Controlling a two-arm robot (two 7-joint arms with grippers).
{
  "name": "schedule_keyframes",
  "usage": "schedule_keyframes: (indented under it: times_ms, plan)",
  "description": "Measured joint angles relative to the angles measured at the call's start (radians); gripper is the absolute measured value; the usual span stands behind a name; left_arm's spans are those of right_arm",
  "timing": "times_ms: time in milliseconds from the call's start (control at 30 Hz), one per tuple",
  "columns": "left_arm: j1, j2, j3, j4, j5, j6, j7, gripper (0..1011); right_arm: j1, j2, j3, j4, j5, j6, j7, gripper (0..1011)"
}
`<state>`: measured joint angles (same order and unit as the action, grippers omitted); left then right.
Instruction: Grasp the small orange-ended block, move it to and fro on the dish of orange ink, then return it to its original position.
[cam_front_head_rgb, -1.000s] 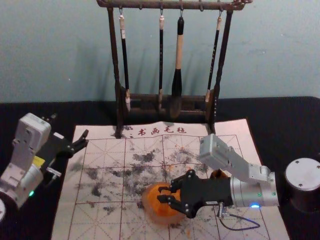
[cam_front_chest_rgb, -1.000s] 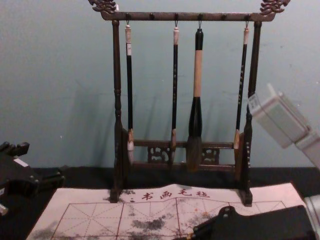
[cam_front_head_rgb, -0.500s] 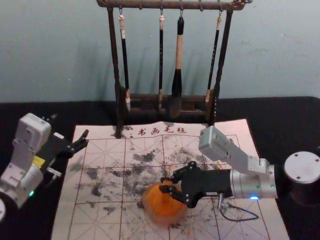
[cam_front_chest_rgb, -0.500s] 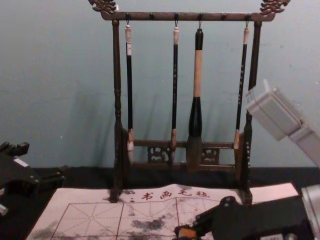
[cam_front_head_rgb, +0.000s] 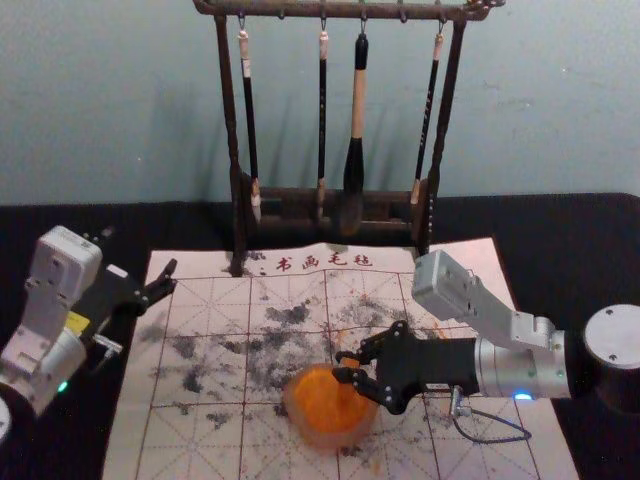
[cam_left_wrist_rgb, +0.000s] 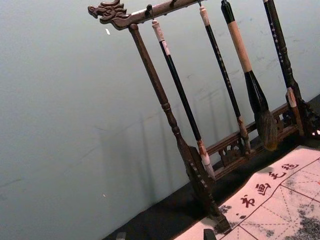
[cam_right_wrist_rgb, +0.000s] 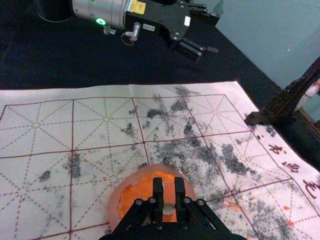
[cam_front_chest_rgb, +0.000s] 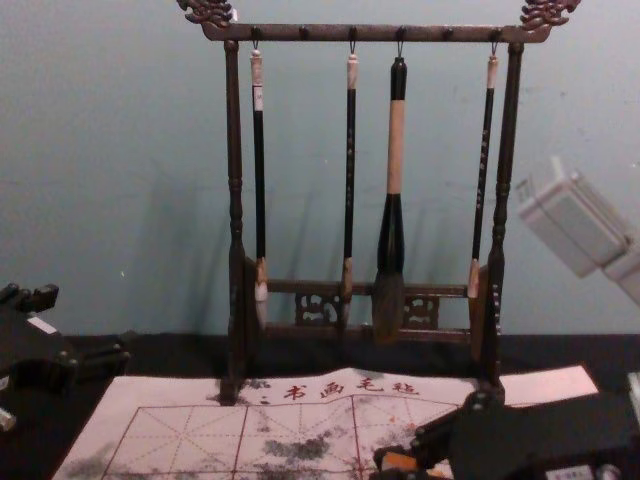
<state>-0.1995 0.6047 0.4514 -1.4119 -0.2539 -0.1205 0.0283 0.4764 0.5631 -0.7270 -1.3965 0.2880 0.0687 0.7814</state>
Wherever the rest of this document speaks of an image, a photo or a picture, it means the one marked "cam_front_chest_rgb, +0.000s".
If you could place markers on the black table cloth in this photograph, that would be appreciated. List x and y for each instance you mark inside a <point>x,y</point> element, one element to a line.
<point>60,440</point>

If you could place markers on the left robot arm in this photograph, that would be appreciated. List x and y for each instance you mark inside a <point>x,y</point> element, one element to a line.
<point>6,419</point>

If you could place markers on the thin black brush, tan ferrule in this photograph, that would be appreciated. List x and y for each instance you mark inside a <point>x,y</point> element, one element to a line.
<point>484,150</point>

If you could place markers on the thin black brush, brown tip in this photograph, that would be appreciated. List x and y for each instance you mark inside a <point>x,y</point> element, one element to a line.
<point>350,150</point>

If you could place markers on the white-capped brush with white tip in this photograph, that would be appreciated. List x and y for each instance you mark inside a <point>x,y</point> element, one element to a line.
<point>259,150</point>

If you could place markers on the white felt mat, red grid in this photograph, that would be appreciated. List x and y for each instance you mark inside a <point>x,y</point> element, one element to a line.
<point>200,430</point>

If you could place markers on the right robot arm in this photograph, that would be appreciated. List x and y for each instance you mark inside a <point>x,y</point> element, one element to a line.
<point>575,225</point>

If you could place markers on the dark wooden brush rack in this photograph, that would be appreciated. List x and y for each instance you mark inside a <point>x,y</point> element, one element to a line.
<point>234,150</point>

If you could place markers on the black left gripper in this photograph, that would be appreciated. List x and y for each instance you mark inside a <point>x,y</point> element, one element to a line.
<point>30,355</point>

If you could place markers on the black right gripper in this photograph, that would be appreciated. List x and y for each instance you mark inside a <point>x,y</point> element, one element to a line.
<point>530,440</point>

